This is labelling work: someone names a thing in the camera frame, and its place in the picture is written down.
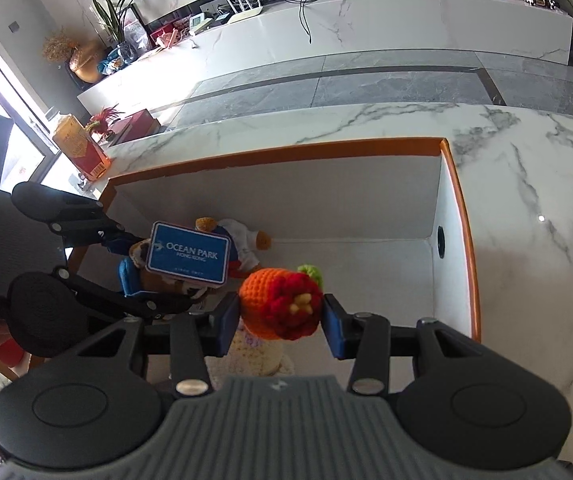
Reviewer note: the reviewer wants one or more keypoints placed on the small white display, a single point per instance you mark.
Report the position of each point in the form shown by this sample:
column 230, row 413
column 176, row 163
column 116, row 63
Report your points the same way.
column 200, row 23

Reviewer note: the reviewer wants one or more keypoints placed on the red artificial flower plant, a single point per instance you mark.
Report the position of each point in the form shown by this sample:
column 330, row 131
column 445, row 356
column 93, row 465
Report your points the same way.
column 102, row 122

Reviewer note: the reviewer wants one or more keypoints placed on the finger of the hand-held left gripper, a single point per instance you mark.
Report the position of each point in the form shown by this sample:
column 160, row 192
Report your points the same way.
column 131, row 280
column 116, row 245

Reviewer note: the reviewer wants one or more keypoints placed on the white marble tv cabinet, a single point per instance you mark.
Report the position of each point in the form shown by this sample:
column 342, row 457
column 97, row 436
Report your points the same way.
column 391, row 25

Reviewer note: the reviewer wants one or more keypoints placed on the dark red flat box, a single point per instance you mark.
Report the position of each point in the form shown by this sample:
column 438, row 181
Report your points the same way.
column 139, row 126

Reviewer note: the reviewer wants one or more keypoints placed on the orange gift box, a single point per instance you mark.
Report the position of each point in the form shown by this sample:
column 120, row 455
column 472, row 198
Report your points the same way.
column 81, row 147

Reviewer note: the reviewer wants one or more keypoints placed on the sliding glass door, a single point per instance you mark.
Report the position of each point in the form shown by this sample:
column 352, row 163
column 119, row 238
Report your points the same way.
column 21, row 105

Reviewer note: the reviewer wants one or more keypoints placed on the white router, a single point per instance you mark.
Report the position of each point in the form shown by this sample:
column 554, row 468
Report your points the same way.
column 244, row 10

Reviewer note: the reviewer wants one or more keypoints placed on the white crochet toy purple bow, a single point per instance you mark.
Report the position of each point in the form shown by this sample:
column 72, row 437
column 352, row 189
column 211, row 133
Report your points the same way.
column 266, row 355

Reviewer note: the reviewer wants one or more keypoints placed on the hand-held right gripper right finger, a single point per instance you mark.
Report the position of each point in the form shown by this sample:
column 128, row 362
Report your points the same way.
column 334, row 332

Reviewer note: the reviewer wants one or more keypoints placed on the blue snack packets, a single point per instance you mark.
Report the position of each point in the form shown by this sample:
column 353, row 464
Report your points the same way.
column 116, row 60

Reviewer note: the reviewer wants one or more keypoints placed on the blue rectangular card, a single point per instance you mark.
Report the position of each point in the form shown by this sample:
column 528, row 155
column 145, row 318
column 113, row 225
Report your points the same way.
column 189, row 255

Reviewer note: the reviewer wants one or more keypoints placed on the brown and white plush toy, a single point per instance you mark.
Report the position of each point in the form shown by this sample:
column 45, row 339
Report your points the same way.
column 240, row 240

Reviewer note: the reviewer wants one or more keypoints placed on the white storage box orange rim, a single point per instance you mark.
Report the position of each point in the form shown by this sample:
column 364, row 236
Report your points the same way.
column 316, row 195

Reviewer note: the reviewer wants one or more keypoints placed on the green leafy houseplant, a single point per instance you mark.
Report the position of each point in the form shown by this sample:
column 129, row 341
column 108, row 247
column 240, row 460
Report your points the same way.
column 116, row 15

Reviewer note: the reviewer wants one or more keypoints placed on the orange crochet fruit toy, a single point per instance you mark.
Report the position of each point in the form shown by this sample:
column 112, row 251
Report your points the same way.
column 281, row 305

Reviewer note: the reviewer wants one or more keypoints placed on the dried flower bunch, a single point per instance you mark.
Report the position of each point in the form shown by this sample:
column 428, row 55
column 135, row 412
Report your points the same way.
column 57, row 46

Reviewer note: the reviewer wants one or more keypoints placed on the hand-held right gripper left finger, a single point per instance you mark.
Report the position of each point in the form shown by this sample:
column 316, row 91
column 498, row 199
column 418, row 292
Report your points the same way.
column 230, row 327

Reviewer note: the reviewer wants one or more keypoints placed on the golden vase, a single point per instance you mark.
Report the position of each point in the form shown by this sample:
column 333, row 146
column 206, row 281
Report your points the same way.
column 87, row 62

